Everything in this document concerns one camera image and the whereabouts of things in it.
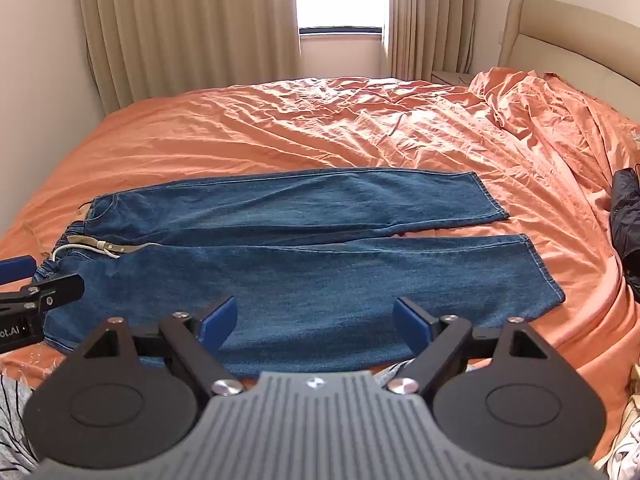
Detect white patterned cloth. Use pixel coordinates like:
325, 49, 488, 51
602, 360, 640, 480

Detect blue denim pants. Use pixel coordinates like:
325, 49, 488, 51
32, 170, 566, 379

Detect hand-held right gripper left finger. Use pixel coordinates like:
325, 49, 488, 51
80, 294, 247, 397

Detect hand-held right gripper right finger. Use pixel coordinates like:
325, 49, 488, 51
387, 297, 551, 397

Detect crumpled orange duvet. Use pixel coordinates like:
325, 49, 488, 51
467, 66, 640, 241

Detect beige bed headboard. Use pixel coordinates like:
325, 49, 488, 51
497, 0, 640, 107

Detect narrow beige curtain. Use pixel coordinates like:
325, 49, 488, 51
382, 0, 484, 82

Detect beige nightstand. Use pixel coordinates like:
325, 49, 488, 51
431, 70, 474, 86

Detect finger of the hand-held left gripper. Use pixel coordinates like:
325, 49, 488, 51
0, 255, 37, 287
0, 273, 85, 312

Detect black garment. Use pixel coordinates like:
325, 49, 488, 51
609, 166, 640, 303

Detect orange bed sheet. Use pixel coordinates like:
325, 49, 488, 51
0, 76, 640, 467

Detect wide beige curtain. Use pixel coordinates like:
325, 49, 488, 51
75, 0, 302, 116

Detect grey striped cloth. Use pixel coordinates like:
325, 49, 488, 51
0, 357, 67, 480

